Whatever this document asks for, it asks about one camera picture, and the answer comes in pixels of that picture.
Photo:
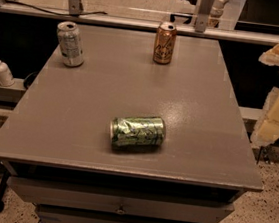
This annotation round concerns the white pump bottle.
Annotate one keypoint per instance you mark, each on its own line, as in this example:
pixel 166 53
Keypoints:
pixel 6 77

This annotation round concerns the grey drawer cabinet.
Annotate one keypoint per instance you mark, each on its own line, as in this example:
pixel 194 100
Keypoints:
pixel 59 131

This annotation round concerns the grey top drawer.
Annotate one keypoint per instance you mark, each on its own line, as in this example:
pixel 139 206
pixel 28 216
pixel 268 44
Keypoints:
pixel 119 201

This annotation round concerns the orange soda can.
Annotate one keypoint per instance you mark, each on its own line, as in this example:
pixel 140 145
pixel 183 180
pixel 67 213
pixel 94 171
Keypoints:
pixel 164 43

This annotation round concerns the white 7up can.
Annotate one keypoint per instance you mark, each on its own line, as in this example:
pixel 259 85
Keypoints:
pixel 70 44

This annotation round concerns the right metal bracket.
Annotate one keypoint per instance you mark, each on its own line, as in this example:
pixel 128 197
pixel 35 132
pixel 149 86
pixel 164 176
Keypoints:
pixel 203 13

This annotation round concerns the green crushed can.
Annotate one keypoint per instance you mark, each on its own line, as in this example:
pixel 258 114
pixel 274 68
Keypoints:
pixel 137 131

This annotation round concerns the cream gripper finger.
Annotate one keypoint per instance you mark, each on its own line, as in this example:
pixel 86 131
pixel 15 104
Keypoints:
pixel 266 130
pixel 270 57

